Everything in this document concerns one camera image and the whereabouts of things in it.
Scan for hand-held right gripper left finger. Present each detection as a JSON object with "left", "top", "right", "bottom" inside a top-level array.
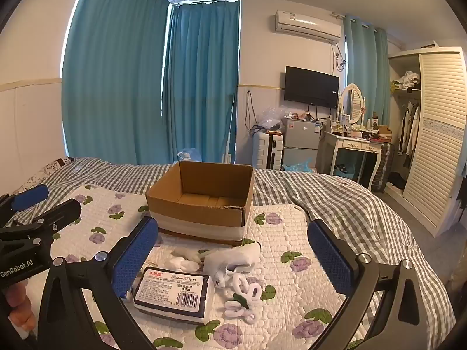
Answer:
[{"left": 34, "top": 216, "right": 160, "bottom": 350}]

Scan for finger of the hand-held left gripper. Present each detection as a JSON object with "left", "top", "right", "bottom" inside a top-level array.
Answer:
[
  {"left": 0, "top": 199, "right": 83, "bottom": 242},
  {"left": 0, "top": 184, "right": 50, "bottom": 215}
]

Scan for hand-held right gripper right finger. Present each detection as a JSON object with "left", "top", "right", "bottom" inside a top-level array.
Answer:
[{"left": 307, "top": 219, "right": 455, "bottom": 350}]

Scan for dark tissue paper pack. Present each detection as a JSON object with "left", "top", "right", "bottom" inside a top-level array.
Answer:
[{"left": 132, "top": 266, "right": 216, "bottom": 326}]

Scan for brown cardboard box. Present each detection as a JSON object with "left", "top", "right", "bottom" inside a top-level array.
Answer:
[{"left": 145, "top": 160, "right": 255, "bottom": 247}]

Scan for person's left hand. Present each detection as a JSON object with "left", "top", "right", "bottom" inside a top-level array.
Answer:
[{"left": 4, "top": 283, "right": 36, "bottom": 333}]

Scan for printed pillow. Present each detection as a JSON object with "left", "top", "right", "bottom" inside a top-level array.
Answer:
[{"left": 38, "top": 157, "right": 74, "bottom": 180}]

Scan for crumpled white tissue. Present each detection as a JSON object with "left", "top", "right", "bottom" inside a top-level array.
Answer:
[{"left": 171, "top": 247, "right": 212, "bottom": 272}]

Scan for white floral quilted mat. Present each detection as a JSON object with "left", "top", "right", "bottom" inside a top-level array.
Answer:
[{"left": 15, "top": 184, "right": 370, "bottom": 350}]

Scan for blue storage basket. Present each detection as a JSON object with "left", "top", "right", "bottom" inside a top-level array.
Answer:
[{"left": 333, "top": 162, "right": 357, "bottom": 179}]

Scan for blue plastic bag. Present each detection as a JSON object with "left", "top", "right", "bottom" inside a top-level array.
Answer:
[{"left": 283, "top": 158, "right": 316, "bottom": 172}]

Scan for dark suitcase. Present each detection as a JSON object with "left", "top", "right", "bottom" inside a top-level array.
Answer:
[{"left": 372, "top": 141, "right": 395, "bottom": 195}]

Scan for white dressing table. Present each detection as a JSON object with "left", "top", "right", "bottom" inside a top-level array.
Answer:
[{"left": 323, "top": 130, "right": 384, "bottom": 192}]

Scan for grey mini fridge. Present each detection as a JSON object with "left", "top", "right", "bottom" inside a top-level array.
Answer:
[{"left": 282, "top": 117, "right": 324, "bottom": 172}]

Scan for white suitcase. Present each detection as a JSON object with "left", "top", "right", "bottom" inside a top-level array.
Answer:
[{"left": 252, "top": 130, "right": 285, "bottom": 170}]

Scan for wide teal curtain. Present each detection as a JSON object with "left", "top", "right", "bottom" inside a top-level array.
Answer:
[{"left": 61, "top": 0, "right": 173, "bottom": 167}]

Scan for hanging clothes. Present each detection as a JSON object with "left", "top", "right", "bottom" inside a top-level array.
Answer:
[{"left": 395, "top": 100, "right": 421, "bottom": 158}]

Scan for clear plastic bag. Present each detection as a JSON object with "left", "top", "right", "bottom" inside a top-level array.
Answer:
[{"left": 257, "top": 105, "right": 290, "bottom": 132}]

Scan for white oval mirror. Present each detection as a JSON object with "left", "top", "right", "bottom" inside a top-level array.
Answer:
[{"left": 341, "top": 83, "right": 366, "bottom": 125}]

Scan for white slatted wardrobe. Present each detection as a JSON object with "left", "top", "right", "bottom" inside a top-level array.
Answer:
[{"left": 387, "top": 46, "right": 467, "bottom": 238}]

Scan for narrow teal curtain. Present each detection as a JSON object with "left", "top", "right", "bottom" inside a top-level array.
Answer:
[{"left": 343, "top": 15, "right": 392, "bottom": 126}]

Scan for folded clothes pile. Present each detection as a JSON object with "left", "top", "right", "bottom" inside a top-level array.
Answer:
[{"left": 392, "top": 72, "right": 421, "bottom": 90}]

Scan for white air conditioner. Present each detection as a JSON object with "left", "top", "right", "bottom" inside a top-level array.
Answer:
[{"left": 273, "top": 10, "right": 344, "bottom": 43}]

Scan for white coiled cable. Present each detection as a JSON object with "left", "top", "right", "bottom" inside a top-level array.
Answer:
[{"left": 223, "top": 299, "right": 252, "bottom": 318}]

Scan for white mop handle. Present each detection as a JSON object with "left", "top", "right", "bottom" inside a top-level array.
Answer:
[{"left": 222, "top": 94, "right": 236, "bottom": 165}]

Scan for black hanging cable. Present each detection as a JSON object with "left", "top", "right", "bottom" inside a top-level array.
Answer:
[{"left": 246, "top": 89, "right": 257, "bottom": 136}]

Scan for black wall television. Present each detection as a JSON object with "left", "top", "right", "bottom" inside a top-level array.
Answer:
[{"left": 283, "top": 66, "right": 341, "bottom": 110}]

